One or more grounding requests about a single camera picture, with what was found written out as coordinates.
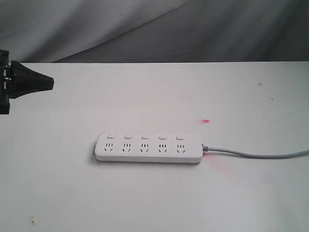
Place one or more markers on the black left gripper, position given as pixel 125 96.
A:
pixel 26 81

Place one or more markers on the white five-outlet power strip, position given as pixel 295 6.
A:
pixel 149 147

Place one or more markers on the grey backdrop cloth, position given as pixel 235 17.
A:
pixel 127 31

